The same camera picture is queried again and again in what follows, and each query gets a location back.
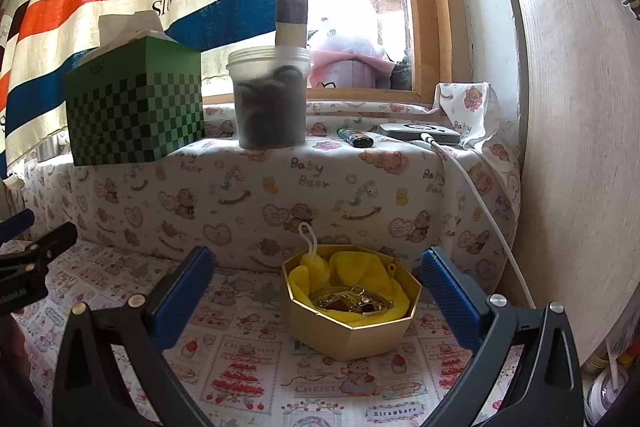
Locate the wooden window frame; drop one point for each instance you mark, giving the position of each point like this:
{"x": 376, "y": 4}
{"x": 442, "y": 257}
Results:
{"x": 425, "y": 7}

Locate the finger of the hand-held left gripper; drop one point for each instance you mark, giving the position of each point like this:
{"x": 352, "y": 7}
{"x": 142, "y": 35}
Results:
{"x": 17, "y": 224}
{"x": 55, "y": 239}

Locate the shiny metal jewelry pile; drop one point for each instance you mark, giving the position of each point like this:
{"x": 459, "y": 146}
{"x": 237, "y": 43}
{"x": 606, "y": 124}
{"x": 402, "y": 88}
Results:
{"x": 350, "y": 302}

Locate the yellow cloth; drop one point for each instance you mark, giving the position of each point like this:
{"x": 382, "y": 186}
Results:
{"x": 360, "y": 264}

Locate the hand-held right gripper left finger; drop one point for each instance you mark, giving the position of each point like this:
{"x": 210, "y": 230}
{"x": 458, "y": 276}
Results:
{"x": 185, "y": 302}

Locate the beige octagonal box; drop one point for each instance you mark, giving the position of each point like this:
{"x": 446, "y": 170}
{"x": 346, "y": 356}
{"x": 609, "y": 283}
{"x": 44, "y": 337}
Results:
{"x": 350, "y": 342}

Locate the white tape roll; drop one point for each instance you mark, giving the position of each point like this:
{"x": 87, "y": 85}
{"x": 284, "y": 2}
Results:
{"x": 600, "y": 394}

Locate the white wooden cabinet panel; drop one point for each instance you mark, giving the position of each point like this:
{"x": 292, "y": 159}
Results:
{"x": 575, "y": 132}

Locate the green lighter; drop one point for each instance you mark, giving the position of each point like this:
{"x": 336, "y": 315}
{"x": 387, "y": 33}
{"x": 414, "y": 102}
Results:
{"x": 357, "y": 138}

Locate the pink plush toy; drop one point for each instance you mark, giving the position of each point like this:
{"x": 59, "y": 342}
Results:
{"x": 345, "y": 62}

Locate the green checkered tissue box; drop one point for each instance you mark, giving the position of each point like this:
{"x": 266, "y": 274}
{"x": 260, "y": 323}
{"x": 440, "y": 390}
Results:
{"x": 135, "y": 117}

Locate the bear print cloth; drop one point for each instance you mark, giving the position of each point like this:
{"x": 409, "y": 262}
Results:
{"x": 250, "y": 187}

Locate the white tissue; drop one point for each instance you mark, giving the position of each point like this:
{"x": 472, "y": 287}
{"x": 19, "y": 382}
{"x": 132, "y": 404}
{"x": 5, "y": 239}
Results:
{"x": 130, "y": 27}

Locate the grey power bank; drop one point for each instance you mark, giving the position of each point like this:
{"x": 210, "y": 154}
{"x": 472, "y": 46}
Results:
{"x": 415, "y": 134}

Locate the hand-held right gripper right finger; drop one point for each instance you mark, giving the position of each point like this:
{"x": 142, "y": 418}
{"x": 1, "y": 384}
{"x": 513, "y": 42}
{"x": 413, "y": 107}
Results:
{"x": 447, "y": 302}

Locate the clear plastic jar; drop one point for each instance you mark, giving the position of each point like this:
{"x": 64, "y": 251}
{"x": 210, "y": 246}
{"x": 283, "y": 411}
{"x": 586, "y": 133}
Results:
{"x": 270, "y": 117}

